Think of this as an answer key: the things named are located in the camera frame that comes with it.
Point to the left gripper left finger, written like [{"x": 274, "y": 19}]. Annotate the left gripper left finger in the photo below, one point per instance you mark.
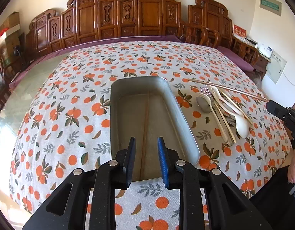
[{"x": 94, "y": 190}]

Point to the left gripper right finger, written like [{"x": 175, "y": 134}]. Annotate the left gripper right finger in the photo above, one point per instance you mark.
[{"x": 227, "y": 207}]

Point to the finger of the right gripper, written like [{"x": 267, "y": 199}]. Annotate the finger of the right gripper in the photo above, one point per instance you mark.
[{"x": 276, "y": 109}]

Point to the metal spoon round bowl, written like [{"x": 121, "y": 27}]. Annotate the metal spoon round bowl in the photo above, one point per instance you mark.
[{"x": 203, "y": 104}]

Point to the rectangular metal tray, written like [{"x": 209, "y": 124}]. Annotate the rectangular metal tray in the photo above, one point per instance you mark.
[{"x": 127, "y": 109}]

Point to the metal fork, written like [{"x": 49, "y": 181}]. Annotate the metal fork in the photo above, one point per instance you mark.
[{"x": 204, "y": 90}]

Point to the white plastic soup spoon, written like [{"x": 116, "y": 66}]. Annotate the white plastic soup spoon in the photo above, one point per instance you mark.
[{"x": 242, "y": 126}]

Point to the white plastic long spoon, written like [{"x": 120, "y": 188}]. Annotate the white plastic long spoon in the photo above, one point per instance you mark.
[{"x": 225, "y": 105}]

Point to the white electrical cabinet door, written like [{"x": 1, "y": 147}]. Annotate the white electrical cabinet door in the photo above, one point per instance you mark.
[{"x": 275, "y": 67}]

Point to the wooden side table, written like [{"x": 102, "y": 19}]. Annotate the wooden side table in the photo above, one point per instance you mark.
[{"x": 260, "y": 57}]

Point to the purple armchair cushion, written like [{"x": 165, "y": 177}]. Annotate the purple armchair cushion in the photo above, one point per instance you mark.
[{"x": 237, "y": 60}]

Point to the red gift box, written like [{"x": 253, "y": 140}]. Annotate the red gift box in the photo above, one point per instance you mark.
[{"x": 239, "y": 32}]

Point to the carved wooden armchair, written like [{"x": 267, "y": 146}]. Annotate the carved wooden armchair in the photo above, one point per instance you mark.
[{"x": 214, "y": 17}]

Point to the wooden dining chair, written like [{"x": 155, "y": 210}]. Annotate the wooden dining chair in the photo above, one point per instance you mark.
[{"x": 0, "y": 91}]

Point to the purple sofa cushion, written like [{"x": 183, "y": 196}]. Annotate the purple sofa cushion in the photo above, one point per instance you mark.
[{"x": 19, "y": 77}]

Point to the black desk lamp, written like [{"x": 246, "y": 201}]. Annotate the black desk lamp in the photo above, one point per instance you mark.
[{"x": 17, "y": 51}]

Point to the carved wooden sofa bench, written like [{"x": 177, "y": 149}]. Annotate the carved wooden sofa bench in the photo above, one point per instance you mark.
[{"x": 88, "y": 20}]

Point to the stacked cardboard boxes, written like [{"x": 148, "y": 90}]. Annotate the stacked cardboard boxes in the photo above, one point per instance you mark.
[{"x": 8, "y": 41}]

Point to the cardboard box on top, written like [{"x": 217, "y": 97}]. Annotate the cardboard box on top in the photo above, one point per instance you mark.
[{"x": 12, "y": 20}]

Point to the grey wall panel box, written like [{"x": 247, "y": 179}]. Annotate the grey wall panel box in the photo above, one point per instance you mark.
[{"x": 273, "y": 6}]

